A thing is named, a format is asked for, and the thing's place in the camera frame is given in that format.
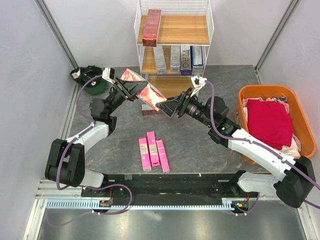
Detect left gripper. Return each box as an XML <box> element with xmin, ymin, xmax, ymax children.
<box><xmin>106</xmin><ymin>76</ymin><xmax>151</xmax><ymax>116</ymax></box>

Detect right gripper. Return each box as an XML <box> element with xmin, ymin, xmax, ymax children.
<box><xmin>155</xmin><ymin>87</ymin><xmax>214</xmax><ymax>128</ymax></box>

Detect silver red box front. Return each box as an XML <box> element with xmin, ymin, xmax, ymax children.
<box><xmin>120</xmin><ymin>68</ymin><xmax>167</xmax><ymax>112</ymax></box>

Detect silver red box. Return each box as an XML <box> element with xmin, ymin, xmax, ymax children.
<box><xmin>120</xmin><ymin>68</ymin><xmax>167</xmax><ymax>112</ymax></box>
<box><xmin>141</xmin><ymin>104</ymin><xmax>164</xmax><ymax>116</ymax></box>

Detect silver Protefix toothpaste box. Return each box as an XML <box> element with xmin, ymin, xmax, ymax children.
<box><xmin>153</xmin><ymin>45</ymin><xmax>167</xmax><ymax>75</ymax></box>

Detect purple RiO toothpaste box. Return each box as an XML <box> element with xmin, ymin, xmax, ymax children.
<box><xmin>180</xmin><ymin>45</ymin><xmax>192</xmax><ymax>76</ymax></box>

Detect slim silver toothpaste box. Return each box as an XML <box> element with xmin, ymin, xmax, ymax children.
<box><xmin>170</xmin><ymin>45</ymin><xmax>181</xmax><ymax>73</ymax></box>

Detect dark red toothpaste box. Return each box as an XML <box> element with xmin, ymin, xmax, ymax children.
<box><xmin>142</xmin><ymin>9</ymin><xmax>162</xmax><ymax>47</ymax></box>

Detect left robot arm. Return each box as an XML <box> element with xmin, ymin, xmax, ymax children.
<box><xmin>45</xmin><ymin>78</ymin><xmax>148</xmax><ymax>197</ymax></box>

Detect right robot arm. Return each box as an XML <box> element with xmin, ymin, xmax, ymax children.
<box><xmin>156</xmin><ymin>88</ymin><xmax>320</xmax><ymax>208</ymax></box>

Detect black green cap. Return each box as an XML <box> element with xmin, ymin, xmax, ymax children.
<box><xmin>70</xmin><ymin>65</ymin><xmax>107</xmax><ymax>95</ymax></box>

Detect pink box right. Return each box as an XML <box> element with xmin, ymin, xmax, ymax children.
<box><xmin>156</xmin><ymin>139</ymin><xmax>170</xmax><ymax>173</ymax></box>

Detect pink box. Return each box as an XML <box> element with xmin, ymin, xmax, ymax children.
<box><xmin>156</xmin><ymin>139</ymin><xmax>170</xmax><ymax>173</ymax></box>
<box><xmin>146</xmin><ymin>131</ymin><xmax>160</xmax><ymax>167</ymax></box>
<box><xmin>138</xmin><ymin>137</ymin><xmax>152</xmax><ymax>171</ymax></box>

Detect pink box left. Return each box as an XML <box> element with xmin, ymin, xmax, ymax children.
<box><xmin>138</xmin><ymin>137</ymin><xmax>152</xmax><ymax>171</ymax></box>

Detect pink box middle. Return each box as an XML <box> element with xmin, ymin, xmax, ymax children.
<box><xmin>146</xmin><ymin>131</ymin><xmax>160</xmax><ymax>167</ymax></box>

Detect red cloth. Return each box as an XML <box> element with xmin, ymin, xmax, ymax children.
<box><xmin>247</xmin><ymin>99</ymin><xmax>293</xmax><ymax>150</ymax></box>

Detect white pink clothes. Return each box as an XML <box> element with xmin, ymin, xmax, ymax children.
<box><xmin>242</xmin><ymin>96</ymin><xmax>301</xmax><ymax>157</ymax></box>

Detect orange plastic basin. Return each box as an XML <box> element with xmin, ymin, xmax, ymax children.
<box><xmin>234</xmin><ymin>84</ymin><xmax>317</xmax><ymax>158</ymax></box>

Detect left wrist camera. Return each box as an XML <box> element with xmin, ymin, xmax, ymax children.
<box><xmin>102</xmin><ymin>67</ymin><xmax>117</xmax><ymax>85</ymax></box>

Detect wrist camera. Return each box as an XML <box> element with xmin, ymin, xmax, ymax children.
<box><xmin>102</xmin><ymin>67</ymin><xmax>117</xmax><ymax>85</ymax></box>
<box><xmin>187</xmin><ymin>75</ymin><xmax>207</xmax><ymax>98</ymax></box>

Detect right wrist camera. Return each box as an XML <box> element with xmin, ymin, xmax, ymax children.
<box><xmin>187</xmin><ymin>75</ymin><xmax>207</xmax><ymax>98</ymax></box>

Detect white wire wooden shelf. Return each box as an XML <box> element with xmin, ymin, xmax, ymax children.
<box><xmin>134</xmin><ymin>0</ymin><xmax>214</xmax><ymax>98</ymax></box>

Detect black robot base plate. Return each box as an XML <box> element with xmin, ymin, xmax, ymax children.
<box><xmin>101</xmin><ymin>172</ymin><xmax>258</xmax><ymax>199</ymax></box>

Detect slotted cable duct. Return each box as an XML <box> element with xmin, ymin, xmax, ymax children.
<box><xmin>46</xmin><ymin>199</ymin><xmax>235</xmax><ymax>211</ymax></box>

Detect left aluminium frame post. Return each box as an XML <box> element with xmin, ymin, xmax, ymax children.
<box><xmin>35</xmin><ymin>0</ymin><xmax>79</xmax><ymax>69</ymax></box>

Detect aluminium frame post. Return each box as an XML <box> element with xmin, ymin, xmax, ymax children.
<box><xmin>35</xmin><ymin>0</ymin><xmax>79</xmax><ymax>69</ymax></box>
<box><xmin>254</xmin><ymin>0</ymin><xmax>300</xmax><ymax>74</ymax></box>

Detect aluminium floor rail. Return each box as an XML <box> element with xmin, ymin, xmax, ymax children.
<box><xmin>32</xmin><ymin>83</ymin><xmax>78</xmax><ymax>197</ymax></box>

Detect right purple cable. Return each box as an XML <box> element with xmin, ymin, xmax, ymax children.
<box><xmin>204</xmin><ymin>79</ymin><xmax>320</xmax><ymax>216</ymax></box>

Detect right aluminium frame post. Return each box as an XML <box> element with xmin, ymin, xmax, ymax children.
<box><xmin>254</xmin><ymin>0</ymin><xmax>300</xmax><ymax>74</ymax></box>

